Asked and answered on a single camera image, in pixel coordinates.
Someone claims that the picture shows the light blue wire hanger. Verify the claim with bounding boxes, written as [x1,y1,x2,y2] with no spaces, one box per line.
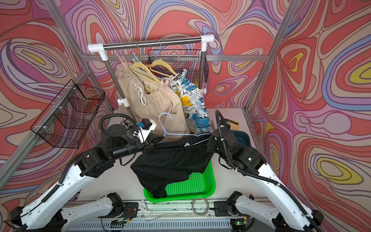
[156,112,211,142]

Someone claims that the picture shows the black shorts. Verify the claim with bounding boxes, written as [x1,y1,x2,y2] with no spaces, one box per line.
[130,133,213,199]

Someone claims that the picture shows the yellow hanger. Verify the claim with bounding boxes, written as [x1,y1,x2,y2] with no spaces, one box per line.
[128,41,160,93]
[146,59,178,77]

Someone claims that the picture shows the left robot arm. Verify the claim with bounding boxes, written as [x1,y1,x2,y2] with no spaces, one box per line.
[4,113,157,232]

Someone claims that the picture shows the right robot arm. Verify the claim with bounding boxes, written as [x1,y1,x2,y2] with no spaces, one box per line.
[208,110,324,232]

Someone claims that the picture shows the printed white blue yellow shorts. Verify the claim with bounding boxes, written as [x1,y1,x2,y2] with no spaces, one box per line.
[170,75,211,134]

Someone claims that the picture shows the green clothespin on printed shorts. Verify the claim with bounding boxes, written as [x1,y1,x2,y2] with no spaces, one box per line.
[179,69,188,83]

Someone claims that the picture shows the yellow hanger front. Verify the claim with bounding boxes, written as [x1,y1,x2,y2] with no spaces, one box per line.
[146,59,178,77]

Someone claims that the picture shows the yellow calculator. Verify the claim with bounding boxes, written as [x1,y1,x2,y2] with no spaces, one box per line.
[228,119,240,131]

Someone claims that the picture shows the dark teal clothespin bin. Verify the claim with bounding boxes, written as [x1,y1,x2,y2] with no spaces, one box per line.
[233,130,251,148]

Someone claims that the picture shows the green plastic basket tray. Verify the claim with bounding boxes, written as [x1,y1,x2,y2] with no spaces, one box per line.
[144,162,216,203]

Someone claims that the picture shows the green clothespin near rack top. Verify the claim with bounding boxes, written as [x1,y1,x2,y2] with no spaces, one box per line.
[132,53,141,63]

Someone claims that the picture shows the clothes rack with steel bar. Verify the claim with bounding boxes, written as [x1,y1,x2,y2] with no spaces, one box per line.
[88,34,214,119]

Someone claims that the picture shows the clear tape roll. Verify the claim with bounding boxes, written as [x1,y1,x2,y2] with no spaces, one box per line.
[191,198,210,217]

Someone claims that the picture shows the black wire basket back wall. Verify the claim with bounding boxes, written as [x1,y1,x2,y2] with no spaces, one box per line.
[147,48,209,87]

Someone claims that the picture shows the black wire basket wall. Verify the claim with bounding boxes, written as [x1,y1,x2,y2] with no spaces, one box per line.
[30,80,105,149]
[147,48,209,87]

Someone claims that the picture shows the black wire basket left wall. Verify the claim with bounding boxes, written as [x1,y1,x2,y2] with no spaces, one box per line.
[30,80,105,149]

